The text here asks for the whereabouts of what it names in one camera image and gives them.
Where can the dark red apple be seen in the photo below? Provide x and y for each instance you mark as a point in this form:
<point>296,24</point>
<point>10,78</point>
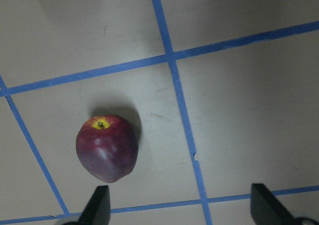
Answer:
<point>107,147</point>

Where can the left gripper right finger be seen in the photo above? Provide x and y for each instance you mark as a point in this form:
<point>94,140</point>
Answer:
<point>266,209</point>

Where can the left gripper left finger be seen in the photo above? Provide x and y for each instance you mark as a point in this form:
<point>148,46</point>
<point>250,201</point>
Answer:
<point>97,210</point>

